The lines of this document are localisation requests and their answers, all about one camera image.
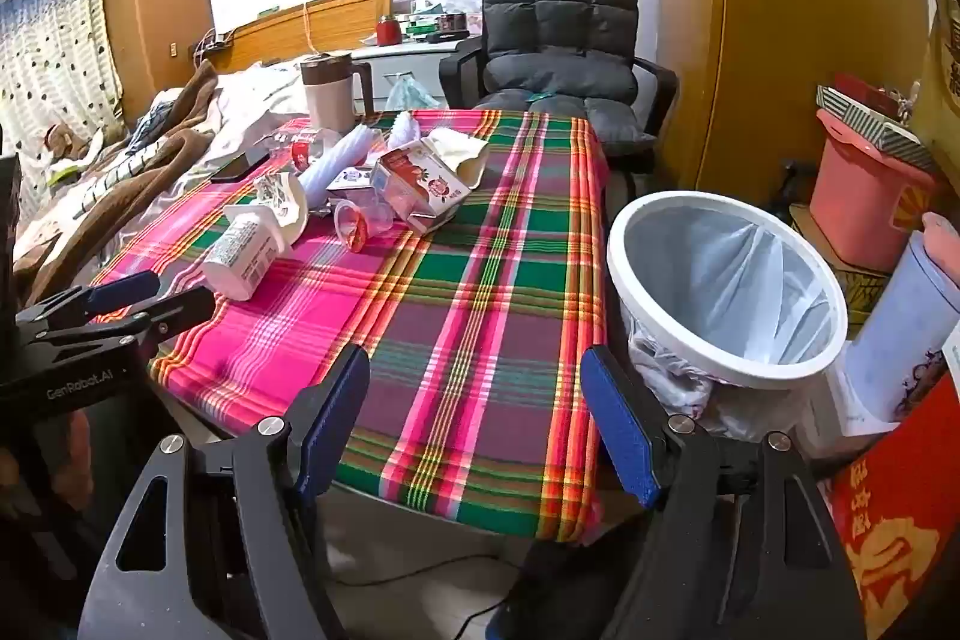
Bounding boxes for striped gift box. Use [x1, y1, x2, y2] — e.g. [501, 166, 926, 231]
[816, 74, 938, 169]

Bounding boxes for translucent bin liner bag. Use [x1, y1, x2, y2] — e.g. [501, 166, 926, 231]
[622, 209, 837, 423]

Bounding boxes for white foam fruit net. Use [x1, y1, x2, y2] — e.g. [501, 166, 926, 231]
[384, 111, 422, 152]

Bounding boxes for brown fleece blanket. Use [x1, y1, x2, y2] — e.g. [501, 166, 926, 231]
[11, 59, 226, 304]

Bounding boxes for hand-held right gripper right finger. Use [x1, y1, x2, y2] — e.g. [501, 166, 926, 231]
[579, 344, 871, 640]

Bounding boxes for white round waste bin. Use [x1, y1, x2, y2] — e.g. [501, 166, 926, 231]
[606, 190, 850, 446]

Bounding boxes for grey cushioned armchair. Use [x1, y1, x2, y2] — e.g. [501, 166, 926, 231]
[439, 0, 680, 161]

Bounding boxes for white box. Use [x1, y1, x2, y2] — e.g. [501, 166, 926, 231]
[795, 340, 908, 461]

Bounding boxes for clear bottle red cap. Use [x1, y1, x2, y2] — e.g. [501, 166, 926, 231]
[259, 130, 338, 172]

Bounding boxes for translucent plastic bag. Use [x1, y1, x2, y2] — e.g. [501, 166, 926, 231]
[384, 72, 442, 112]

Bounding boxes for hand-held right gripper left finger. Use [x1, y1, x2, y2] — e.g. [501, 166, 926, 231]
[75, 344, 372, 640]

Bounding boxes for large wooden wardrobe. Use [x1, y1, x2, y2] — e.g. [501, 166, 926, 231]
[652, 0, 938, 206]

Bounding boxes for wooden bed headboard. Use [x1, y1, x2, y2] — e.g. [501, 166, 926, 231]
[217, 0, 395, 75]

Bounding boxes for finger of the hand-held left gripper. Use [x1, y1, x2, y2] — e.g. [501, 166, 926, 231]
[37, 286, 218, 348]
[15, 271, 162, 330]

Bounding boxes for dark bag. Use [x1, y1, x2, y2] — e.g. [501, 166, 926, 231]
[772, 160, 818, 214]

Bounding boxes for light blue canister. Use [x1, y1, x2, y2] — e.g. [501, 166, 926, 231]
[851, 212, 960, 423]

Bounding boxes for brown and white pitcher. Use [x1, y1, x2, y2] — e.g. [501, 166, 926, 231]
[300, 51, 376, 135]

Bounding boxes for striped white cloth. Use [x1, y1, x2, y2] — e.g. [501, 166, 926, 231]
[45, 141, 196, 214]

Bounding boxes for pink green plaid tablecloth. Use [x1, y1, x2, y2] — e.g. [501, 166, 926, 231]
[90, 107, 608, 543]

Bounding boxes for yellow patterned box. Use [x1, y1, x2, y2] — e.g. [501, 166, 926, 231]
[787, 201, 893, 319]

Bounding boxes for pink plastic bucket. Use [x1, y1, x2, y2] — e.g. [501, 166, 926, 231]
[808, 107, 938, 270]

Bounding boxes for white paper bag green arrows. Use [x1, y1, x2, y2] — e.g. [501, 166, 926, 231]
[420, 131, 490, 191]

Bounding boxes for white bedside cabinet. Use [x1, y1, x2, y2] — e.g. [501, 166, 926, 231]
[351, 36, 481, 112]

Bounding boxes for white yogurt cup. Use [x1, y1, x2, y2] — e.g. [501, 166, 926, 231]
[201, 201, 308, 302]

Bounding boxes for printed wrapper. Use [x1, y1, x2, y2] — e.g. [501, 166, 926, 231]
[251, 171, 308, 221]

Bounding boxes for blue white patterned curtain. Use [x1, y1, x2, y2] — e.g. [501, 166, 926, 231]
[0, 0, 125, 161]

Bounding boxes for small blue white carton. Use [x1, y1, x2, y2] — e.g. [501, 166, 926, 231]
[326, 166, 376, 195]

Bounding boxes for blue checked cloth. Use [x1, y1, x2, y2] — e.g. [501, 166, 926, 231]
[124, 100, 185, 150]

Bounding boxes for person's left hand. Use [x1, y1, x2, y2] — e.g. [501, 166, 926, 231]
[0, 411, 91, 521]

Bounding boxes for clear plastic cup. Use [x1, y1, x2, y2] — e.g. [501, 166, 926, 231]
[328, 197, 395, 255]

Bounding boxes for black floor cable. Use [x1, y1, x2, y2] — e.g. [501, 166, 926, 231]
[322, 535, 526, 640]

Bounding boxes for black power strip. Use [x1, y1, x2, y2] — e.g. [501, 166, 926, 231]
[191, 29, 233, 64]

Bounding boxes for red white milk carton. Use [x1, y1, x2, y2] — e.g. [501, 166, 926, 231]
[369, 145, 473, 236]

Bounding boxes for black smartphone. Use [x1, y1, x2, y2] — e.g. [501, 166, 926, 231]
[210, 146, 272, 185]

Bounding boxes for red gold printed bag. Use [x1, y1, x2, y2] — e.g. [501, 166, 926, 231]
[829, 370, 960, 640]

